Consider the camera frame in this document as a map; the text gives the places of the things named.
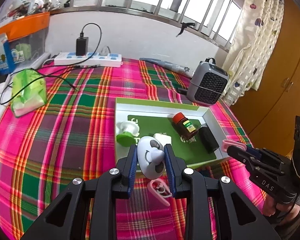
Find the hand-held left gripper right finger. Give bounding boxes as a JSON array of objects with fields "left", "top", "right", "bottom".
[{"left": 164, "top": 143, "right": 282, "bottom": 240}]

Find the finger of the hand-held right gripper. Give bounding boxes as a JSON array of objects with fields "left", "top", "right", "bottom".
[
  {"left": 245, "top": 146, "right": 266, "bottom": 160},
  {"left": 227, "top": 145, "right": 260, "bottom": 172}
]

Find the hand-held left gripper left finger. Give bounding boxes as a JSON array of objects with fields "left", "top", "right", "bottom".
[{"left": 21, "top": 144, "right": 138, "bottom": 240}]

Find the pink cable winder clip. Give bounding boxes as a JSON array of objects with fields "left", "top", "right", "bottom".
[
  {"left": 222, "top": 140, "right": 247, "bottom": 153},
  {"left": 147, "top": 179, "right": 171, "bottom": 207}
]

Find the white panda-face gadget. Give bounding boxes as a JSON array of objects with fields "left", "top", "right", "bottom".
[{"left": 136, "top": 136, "right": 167, "bottom": 180}]

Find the white charger cube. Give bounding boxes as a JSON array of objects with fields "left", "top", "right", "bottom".
[{"left": 153, "top": 133, "right": 172, "bottom": 147}]

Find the black cylinder container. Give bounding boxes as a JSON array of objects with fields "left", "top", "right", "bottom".
[{"left": 198, "top": 123, "right": 220, "bottom": 154}]

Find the brown bottle with red cap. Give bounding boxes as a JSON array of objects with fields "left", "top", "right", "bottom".
[{"left": 172, "top": 112, "right": 199, "bottom": 140}]

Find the green and white cardboard box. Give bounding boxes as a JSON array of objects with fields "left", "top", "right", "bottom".
[{"left": 114, "top": 97, "right": 230, "bottom": 170}]

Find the person's right hand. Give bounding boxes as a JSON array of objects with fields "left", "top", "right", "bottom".
[{"left": 262, "top": 195, "right": 300, "bottom": 228}]

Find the wooden wardrobe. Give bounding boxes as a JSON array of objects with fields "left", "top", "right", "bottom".
[{"left": 230, "top": 0, "right": 300, "bottom": 160}]

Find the grey fan heater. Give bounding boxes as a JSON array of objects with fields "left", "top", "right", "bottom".
[{"left": 187, "top": 58, "right": 229, "bottom": 106}]

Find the pink green plaid tablecloth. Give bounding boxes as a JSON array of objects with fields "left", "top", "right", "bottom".
[{"left": 0, "top": 57, "right": 268, "bottom": 240}]

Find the cream heart-print curtain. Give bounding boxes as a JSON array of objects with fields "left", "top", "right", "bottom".
[{"left": 221, "top": 0, "right": 285, "bottom": 105}]

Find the white power strip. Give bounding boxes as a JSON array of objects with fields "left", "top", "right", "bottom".
[{"left": 54, "top": 52, "right": 123, "bottom": 68}]

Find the green tissue pack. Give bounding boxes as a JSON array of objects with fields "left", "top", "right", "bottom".
[{"left": 10, "top": 69, "right": 47, "bottom": 118}]

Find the black charger adapter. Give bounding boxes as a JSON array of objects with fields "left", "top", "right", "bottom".
[{"left": 76, "top": 37, "right": 89, "bottom": 55}]

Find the white plastic device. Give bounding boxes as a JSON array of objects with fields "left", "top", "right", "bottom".
[{"left": 27, "top": 52, "right": 53, "bottom": 69}]

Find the blue and white box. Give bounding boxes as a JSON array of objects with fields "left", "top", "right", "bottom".
[{"left": 0, "top": 33, "right": 17, "bottom": 76}]

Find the clear bin with orange lid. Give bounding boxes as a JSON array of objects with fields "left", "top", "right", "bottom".
[{"left": 0, "top": 12, "right": 51, "bottom": 63}]

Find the pile of windowsill clutter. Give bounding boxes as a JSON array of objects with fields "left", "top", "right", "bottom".
[{"left": 0, "top": 0, "right": 73, "bottom": 20}]

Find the black strap on window bar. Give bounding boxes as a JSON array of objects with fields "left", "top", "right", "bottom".
[{"left": 176, "top": 22, "right": 196, "bottom": 37}]

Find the black charging cable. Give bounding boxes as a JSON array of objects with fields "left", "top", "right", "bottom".
[{"left": 0, "top": 23, "right": 102, "bottom": 105}]

